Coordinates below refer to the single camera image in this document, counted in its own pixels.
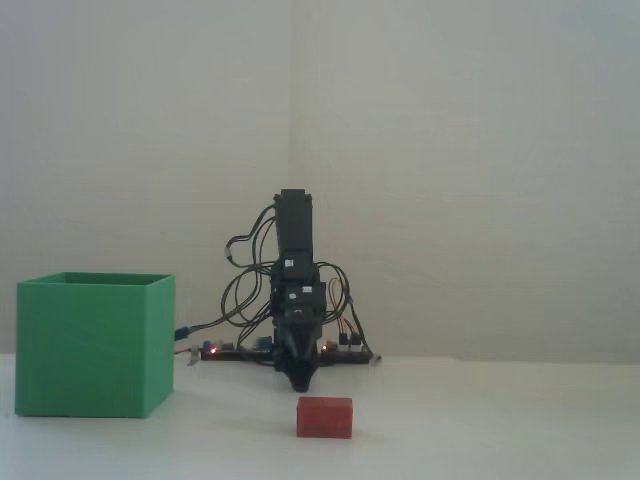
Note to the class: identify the electronics board with jumper sockets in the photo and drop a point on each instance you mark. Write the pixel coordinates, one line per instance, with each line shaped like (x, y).
(345, 356)

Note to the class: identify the grey table clamp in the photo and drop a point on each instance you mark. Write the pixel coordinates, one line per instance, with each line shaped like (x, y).
(374, 358)
(192, 357)

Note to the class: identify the red rectangular block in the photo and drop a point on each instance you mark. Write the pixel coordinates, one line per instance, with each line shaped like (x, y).
(325, 417)

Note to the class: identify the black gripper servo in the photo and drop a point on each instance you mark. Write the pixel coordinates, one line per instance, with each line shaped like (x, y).
(300, 300)

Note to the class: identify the green square plastic bin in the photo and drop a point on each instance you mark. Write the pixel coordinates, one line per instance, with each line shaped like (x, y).
(85, 350)

